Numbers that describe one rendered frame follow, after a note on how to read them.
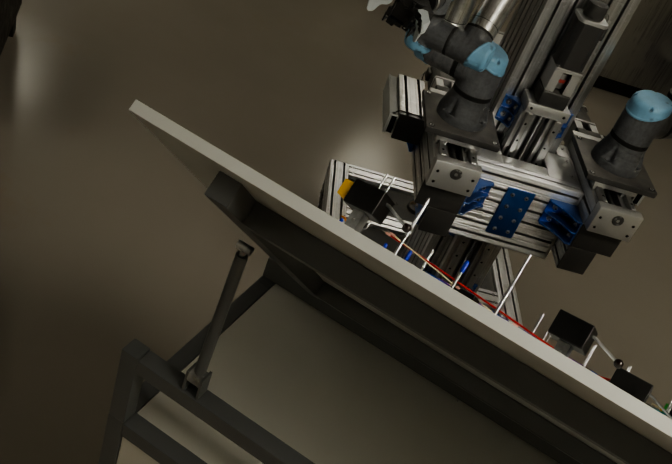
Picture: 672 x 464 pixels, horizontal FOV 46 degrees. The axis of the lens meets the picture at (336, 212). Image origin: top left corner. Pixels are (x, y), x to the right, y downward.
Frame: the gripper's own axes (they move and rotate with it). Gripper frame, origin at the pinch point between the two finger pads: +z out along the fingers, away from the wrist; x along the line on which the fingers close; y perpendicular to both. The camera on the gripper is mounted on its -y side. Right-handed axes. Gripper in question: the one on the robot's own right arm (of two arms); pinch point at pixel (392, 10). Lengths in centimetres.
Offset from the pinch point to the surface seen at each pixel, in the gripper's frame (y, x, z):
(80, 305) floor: 167, 55, -14
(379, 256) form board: -5, -33, 75
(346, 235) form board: -5, -28, 75
